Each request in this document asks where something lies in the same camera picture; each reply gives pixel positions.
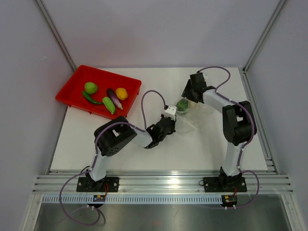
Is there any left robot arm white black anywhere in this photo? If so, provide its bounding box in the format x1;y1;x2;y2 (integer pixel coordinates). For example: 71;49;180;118
77;114;176;192

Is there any yellow fake lemon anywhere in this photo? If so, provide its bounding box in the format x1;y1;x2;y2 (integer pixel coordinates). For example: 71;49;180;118
115;88;128;101

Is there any red plastic tray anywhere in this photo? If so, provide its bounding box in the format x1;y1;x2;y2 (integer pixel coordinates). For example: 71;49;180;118
55;65;141;119

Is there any light green fake guava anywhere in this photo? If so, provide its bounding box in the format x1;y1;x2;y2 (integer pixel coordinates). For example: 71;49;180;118
84;82;98;94

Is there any dark green fake cucumber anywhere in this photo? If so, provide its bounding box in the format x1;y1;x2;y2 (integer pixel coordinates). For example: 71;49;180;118
82;90;104;105

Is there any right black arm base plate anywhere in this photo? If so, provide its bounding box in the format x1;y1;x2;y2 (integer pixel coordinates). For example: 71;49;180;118
202;177;247;193

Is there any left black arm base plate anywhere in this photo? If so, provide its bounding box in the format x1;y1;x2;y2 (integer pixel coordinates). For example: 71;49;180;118
76;177;119;193

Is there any dark green fake pepper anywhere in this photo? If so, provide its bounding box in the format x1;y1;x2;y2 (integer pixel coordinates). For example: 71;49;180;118
176;99;189;114

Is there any right aluminium corner post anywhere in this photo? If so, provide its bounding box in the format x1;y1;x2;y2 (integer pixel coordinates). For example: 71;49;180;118
243;0;288;74

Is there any aluminium mounting rail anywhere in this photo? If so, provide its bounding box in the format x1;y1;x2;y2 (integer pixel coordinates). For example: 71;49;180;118
32;171;293;194

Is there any purple fake eggplant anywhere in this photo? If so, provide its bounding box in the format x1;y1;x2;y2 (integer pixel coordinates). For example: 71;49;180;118
106;88;123;110

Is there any white slotted cable duct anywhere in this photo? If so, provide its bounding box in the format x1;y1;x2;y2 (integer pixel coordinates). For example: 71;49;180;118
42;194;222;205

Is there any left aluminium corner post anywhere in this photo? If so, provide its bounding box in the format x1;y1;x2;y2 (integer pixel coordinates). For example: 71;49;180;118
34;0;77;72

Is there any clear zip top bag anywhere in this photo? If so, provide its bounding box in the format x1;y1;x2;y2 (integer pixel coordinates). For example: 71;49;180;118
176;103;214;134

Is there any light green fake lime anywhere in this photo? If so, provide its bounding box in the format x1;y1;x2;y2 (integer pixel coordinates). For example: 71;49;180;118
103;97;116;115

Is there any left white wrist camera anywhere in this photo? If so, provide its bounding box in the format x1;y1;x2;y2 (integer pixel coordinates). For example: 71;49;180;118
163;105;177;121

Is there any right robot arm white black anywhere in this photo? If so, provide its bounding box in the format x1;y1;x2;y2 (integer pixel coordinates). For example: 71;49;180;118
182;73;257;193

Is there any aluminium corner post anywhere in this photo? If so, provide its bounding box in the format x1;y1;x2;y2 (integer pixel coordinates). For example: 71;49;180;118
34;0;77;72
243;0;288;74

